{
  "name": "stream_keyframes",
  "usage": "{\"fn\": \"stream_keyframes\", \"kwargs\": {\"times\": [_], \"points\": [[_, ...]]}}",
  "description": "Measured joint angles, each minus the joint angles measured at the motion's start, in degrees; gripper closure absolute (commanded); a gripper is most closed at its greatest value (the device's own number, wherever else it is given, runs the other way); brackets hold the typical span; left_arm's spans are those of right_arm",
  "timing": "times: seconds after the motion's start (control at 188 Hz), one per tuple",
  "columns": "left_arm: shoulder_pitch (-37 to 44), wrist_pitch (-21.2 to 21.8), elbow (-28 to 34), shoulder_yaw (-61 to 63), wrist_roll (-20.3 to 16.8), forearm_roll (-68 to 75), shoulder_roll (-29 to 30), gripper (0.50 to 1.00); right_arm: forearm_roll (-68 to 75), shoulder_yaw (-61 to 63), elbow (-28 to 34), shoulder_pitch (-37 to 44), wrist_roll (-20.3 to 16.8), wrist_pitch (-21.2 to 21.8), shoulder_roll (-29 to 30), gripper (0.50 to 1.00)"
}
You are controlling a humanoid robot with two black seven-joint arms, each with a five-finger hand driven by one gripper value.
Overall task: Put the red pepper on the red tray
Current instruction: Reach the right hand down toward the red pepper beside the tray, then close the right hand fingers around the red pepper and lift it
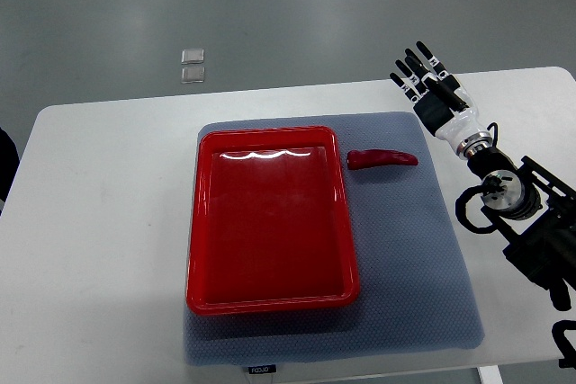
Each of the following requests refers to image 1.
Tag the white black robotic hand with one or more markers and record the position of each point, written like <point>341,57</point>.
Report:
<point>449,115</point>

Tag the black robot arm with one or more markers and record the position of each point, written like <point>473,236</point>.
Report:
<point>530,207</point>

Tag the red pepper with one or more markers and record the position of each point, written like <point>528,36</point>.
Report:
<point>371,158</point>

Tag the red plastic tray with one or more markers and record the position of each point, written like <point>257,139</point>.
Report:
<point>270,225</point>

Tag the grey mesh mat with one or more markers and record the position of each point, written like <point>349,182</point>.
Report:
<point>416,294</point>

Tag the lower metal floor plate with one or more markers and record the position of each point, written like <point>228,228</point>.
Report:
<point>192,74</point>

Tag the metal floor plate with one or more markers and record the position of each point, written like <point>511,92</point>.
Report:
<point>192,56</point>
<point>192,74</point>

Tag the upper metal floor plate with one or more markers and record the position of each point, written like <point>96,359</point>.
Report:
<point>192,56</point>

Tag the white table leg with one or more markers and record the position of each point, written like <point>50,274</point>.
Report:
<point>490,375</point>

